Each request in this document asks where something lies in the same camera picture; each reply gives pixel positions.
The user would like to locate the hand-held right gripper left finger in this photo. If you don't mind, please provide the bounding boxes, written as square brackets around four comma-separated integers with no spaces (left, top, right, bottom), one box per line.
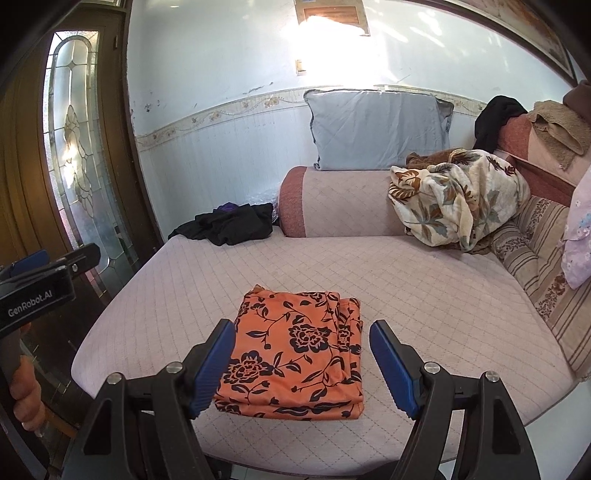
[62,318,237,480]

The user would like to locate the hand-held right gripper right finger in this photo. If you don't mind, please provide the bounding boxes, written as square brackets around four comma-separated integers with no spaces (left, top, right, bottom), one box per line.
[368,319,542,480]

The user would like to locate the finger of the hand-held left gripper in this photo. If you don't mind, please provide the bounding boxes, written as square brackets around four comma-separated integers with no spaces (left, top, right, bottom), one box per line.
[7,249,49,271]
[0,243,101,283]

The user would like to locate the orange floral shirt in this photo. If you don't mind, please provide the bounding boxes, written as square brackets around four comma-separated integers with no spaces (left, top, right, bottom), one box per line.
[213,285,365,421]

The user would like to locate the black clothes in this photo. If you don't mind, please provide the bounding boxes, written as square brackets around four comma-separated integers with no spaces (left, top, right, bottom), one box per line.
[168,202,275,246]

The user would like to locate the person's left hand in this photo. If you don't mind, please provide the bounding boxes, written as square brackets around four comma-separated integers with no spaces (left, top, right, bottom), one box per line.
[9,322,45,425]

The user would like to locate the pink quilted sofa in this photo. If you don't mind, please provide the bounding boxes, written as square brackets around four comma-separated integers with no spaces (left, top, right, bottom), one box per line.
[71,111,591,467]

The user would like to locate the wooden stained glass door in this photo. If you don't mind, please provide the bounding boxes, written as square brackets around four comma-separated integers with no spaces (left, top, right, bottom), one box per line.
[0,0,164,416]

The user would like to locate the clear plastic bag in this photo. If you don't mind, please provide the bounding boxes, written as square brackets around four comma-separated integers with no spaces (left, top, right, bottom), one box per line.
[245,187,282,227]

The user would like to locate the cream floral blanket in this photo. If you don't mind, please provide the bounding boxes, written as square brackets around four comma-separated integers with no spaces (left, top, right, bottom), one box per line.
[388,149,532,252]

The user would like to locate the striped cushion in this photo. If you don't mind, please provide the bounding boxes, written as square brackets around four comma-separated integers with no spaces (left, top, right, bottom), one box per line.
[490,196,591,370]

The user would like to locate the brown cloth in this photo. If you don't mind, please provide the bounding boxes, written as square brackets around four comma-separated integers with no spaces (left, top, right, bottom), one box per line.
[405,148,469,171]

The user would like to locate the pink flowered pillow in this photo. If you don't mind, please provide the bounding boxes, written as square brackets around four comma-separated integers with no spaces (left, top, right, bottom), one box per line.
[561,166,591,291]

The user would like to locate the blue pillow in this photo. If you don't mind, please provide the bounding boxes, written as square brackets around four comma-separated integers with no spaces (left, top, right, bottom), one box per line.
[302,89,455,171]

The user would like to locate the black garment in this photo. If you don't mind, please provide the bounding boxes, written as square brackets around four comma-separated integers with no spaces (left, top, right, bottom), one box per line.
[473,95,528,151]

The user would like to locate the beige fleece towel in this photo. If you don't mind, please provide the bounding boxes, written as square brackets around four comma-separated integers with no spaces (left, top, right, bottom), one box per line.
[526,100,591,169]

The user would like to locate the dark brown blanket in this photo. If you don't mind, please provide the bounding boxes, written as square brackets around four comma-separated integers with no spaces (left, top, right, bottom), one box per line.
[562,79,591,109]

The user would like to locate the framed painting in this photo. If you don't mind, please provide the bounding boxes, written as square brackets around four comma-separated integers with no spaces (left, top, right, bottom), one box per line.
[429,0,578,86]

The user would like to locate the wall panel box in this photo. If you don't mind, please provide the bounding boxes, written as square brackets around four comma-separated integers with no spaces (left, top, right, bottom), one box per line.
[293,0,371,37]

